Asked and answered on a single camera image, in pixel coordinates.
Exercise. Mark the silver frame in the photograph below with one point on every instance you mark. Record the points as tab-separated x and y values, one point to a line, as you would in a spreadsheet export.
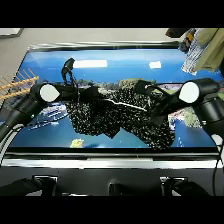
100	163

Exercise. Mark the checked shirt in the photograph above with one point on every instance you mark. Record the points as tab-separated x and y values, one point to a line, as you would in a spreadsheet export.
193	56

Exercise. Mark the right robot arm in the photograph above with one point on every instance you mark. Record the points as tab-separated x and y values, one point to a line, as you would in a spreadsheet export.
206	106

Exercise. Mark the olive garment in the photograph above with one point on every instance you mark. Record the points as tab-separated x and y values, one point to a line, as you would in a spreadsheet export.
213	46

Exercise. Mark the black speckled garment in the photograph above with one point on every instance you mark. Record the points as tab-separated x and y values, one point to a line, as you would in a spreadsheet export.
100	120

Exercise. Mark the dark garment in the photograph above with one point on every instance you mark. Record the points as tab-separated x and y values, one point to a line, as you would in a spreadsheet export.
175	32

